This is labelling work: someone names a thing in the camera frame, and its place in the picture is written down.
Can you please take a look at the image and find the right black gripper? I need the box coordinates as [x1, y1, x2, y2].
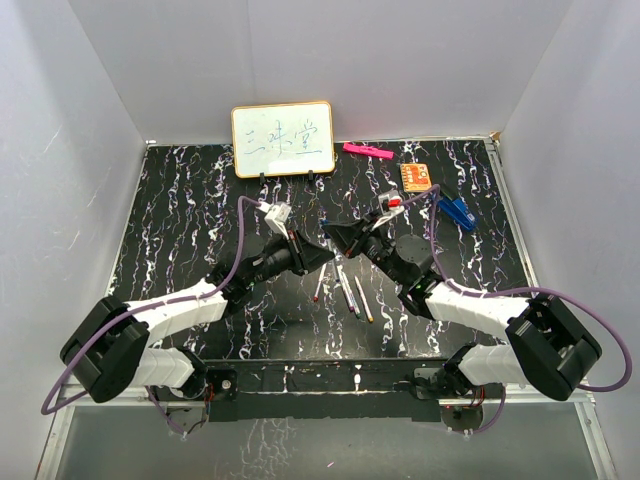
[324, 212, 406, 286]

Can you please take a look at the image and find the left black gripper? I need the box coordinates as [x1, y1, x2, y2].
[246, 226, 333, 288]

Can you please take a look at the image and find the white pen red tip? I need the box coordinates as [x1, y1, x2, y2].
[313, 264, 327, 303]

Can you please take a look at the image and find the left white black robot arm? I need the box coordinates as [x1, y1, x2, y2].
[60, 231, 335, 403]

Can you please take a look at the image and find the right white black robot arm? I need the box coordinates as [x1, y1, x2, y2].
[322, 215, 602, 401]

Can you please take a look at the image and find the white pen pink tip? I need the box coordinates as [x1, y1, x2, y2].
[337, 265, 355, 312]

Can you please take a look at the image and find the white pen green tip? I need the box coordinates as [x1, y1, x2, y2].
[337, 266, 361, 319]

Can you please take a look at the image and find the white pen yellow tip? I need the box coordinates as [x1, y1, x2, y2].
[354, 276, 374, 324]

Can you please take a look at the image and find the pink plastic clip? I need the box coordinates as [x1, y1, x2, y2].
[343, 142, 394, 160]

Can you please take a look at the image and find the orange card pack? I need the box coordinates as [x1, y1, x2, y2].
[400, 163, 432, 193]

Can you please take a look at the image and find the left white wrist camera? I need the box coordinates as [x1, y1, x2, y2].
[258, 202, 291, 236]

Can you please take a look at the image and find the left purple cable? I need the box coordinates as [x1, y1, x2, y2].
[39, 195, 274, 416]

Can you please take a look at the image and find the purple cable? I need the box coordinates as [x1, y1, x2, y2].
[39, 195, 274, 416]
[399, 183, 632, 392]

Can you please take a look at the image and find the small whiteboard with orange frame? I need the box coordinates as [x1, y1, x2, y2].
[231, 101, 335, 179]

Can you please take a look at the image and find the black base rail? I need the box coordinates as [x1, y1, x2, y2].
[149, 357, 506, 424]

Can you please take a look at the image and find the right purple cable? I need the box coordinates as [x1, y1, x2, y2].
[399, 183, 632, 392]

